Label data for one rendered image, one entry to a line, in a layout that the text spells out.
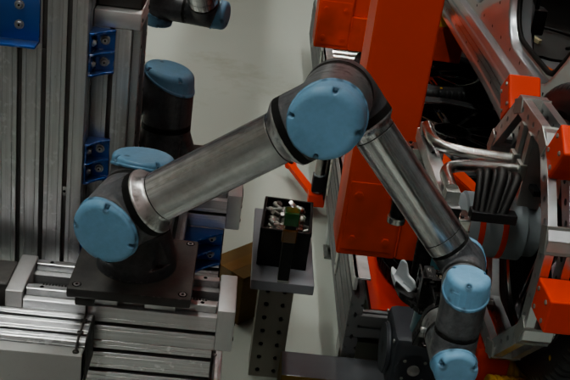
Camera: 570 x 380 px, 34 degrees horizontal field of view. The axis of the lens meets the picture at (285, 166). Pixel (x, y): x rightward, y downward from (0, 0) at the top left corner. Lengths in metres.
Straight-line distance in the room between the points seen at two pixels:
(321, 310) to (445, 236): 1.69
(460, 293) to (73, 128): 0.80
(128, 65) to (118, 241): 0.43
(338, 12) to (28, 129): 2.62
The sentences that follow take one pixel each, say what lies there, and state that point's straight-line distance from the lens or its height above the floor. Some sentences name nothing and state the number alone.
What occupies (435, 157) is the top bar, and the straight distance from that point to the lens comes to 2.07.
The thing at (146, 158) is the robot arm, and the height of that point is 1.05.
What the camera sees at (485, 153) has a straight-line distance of 2.07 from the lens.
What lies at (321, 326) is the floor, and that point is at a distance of 3.21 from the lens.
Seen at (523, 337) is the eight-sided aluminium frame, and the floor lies 0.75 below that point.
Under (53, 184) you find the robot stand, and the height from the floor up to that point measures 0.90.
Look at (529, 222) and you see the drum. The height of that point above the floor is 0.89.
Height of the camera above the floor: 1.74
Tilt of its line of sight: 24 degrees down
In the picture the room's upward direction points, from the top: 8 degrees clockwise
